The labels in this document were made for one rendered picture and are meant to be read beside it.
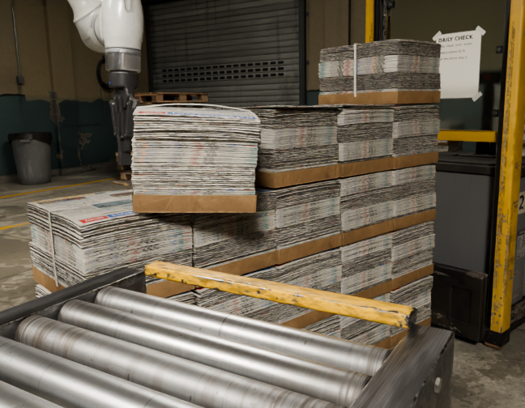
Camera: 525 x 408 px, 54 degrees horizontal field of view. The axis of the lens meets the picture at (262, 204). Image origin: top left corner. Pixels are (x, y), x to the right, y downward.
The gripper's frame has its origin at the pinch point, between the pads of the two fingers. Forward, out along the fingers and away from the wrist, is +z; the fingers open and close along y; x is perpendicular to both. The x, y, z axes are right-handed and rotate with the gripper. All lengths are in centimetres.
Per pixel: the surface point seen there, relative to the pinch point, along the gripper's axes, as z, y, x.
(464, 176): 13, -8, -165
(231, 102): -40, 625, -506
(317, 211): 19, -18, -57
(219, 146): -3.2, -32.6, -7.6
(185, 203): 10.2, -27.5, -1.6
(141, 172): 3.2, -22.4, 6.7
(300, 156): 1, -19, -47
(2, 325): 18, -60, 46
